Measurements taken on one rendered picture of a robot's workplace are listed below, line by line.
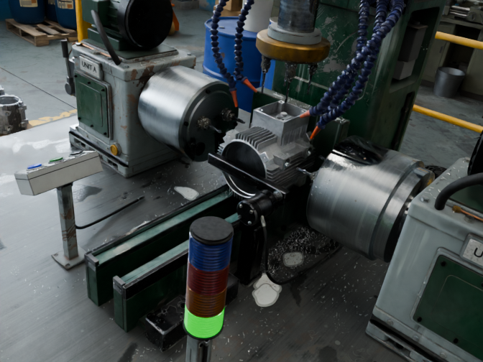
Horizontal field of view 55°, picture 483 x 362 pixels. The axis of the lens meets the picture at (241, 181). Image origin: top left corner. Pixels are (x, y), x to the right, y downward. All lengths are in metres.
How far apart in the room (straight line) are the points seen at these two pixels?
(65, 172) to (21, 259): 0.29
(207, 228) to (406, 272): 0.50
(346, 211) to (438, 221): 0.20
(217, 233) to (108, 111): 0.94
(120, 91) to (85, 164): 0.40
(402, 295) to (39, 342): 0.74
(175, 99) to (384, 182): 0.62
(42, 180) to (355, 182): 0.66
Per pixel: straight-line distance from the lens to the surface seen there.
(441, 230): 0.93
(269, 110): 1.27
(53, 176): 1.07
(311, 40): 1.13
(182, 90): 1.32
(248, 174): 1.15
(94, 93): 1.54
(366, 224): 1.01
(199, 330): 0.73
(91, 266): 1.05
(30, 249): 1.30
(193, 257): 0.64
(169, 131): 1.32
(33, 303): 1.15
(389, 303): 1.06
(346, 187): 1.02
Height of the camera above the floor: 1.60
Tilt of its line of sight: 31 degrees down
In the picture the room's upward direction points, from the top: 7 degrees clockwise
